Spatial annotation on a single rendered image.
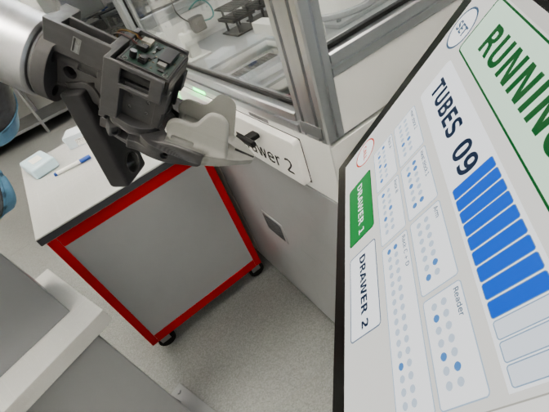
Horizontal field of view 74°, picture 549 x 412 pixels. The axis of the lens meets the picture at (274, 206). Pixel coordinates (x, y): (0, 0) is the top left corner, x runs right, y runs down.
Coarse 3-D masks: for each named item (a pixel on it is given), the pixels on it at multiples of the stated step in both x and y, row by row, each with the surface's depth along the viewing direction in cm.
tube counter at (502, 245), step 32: (480, 128) 27; (448, 160) 30; (480, 160) 26; (480, 192) 25; (512, 192) 22; (480, 224) 23; (512, 224) 21; (480, 256) 22; (512, 256) 20; (544, 256) 19; (480, 288) 22; (512, 288) 20; (544, 288) 18; (512, 320) 19; (544, 320) 17; (512, 352) 18; (544, 352) 17; (512, 384) 18
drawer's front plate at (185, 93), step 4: (184, 88) 111; (188, 88) 110; (180, 92) 114; (184, 92) 110; (188, 92) 107; (192, 92) 106; (196, 92) 105; (184, 96) 113; (188, 96) 109; (192, 96) 106; (196, 96) 103; (200, 96) 102; (204, 96) 101; (196, 100) 104; (200, 100) 101; (204, 100) 100; (208, 100) 99
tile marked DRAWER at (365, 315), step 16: (368, 256) 36; (352, 272) 38; (368, 272) 35; (352, 288) 36; (368, 288) 33; (352, 304) 35; (368, 304) 32; (352, 320) 34; (368, 320) 31; (352, 336) 33
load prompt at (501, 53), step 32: (480, 32) 32; (512, 32) 28; (480, 64) 30; (512, 64) 27; (544, 64) 24; (512, 96) 25; (544, 96) 23; (512, 128) 24; (544, 128) 22; (544, 160) 21; (544, 192) 20
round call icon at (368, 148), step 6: (372, 138) 47; (366, 144) 48; (372, 144) 46; (360, 150) 49; (366, 150) 47; (372, 150) 46; (360, 156) 49; (366, 156) 47; (360, 162) 48; (360, 168) 47
